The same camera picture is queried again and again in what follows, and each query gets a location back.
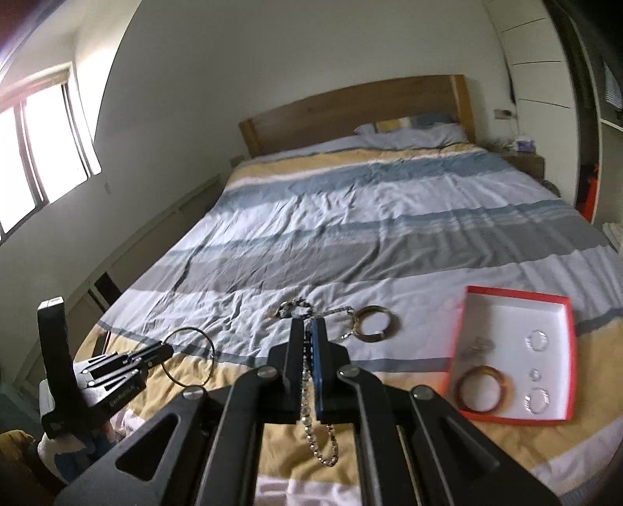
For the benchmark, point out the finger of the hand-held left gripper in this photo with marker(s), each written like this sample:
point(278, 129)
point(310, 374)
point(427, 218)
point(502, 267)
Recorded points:
point(146, 352)
point(117, 378)

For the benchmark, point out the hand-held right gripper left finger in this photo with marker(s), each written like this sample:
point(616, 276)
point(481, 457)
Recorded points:
point(292, 360)

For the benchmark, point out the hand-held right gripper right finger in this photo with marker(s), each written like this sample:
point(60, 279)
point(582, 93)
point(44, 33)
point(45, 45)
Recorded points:
point(320, 370)

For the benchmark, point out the dark brown bangle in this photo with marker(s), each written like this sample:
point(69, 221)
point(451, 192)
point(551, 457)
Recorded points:
point(370, 338)

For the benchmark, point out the amber resin bangle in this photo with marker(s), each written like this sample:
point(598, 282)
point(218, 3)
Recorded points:
point(461, 389)

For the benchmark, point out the red cardboard box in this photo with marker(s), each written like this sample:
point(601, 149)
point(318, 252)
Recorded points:
point(506, 321)

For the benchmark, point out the low white cabinet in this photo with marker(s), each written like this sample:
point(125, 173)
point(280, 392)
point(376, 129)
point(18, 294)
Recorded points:
point(155, 233)

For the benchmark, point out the window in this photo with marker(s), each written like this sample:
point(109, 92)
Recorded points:
point(53, 146)

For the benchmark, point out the wooden headboard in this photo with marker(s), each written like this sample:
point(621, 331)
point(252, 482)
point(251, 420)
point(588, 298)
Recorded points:
point(340, 117)

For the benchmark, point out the striped pillow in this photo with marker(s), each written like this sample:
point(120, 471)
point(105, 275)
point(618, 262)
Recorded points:
point(413, 134)

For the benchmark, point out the wooden nightstand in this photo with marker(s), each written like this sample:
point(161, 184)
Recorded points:
point(528, 165)

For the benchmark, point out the red object in wardrobe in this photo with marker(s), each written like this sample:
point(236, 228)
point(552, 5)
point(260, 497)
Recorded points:
point(590, 194)

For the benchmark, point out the white wardrobe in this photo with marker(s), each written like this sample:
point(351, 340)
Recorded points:
point(540, 63)

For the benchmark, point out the wall outlet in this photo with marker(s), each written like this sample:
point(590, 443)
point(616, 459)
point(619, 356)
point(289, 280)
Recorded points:
point(504, 115)

